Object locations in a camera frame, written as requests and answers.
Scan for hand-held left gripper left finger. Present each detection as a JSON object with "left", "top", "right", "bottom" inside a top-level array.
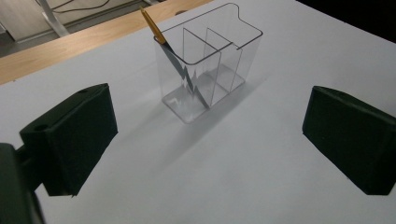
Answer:
[{"left": 19, "top": 82, "right": 119, "bottom": 198}]

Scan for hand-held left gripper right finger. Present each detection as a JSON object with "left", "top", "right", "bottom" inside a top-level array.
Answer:
[{"left": 302, "top": 85, "right": 396, "bottom": 196}]

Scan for black pen with orange end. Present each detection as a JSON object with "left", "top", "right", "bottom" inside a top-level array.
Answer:
[{"left": 138, "top": 6, "right": 211, "bottom": 110}]

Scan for clear divided pen holder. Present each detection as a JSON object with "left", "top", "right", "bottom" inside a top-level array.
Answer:
[{"left": 153, "top": 2, "right": 264, "bottom": 125}]

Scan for white metal desk frame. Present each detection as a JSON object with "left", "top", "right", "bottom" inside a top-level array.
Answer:
[{"left": 37, "top": 0, "right": 71, "bottom": 38}]

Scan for tangled black floor cables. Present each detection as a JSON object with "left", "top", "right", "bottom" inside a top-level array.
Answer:
[{"left": 35, "top": 0, "right": 112, "bottom": 15}]

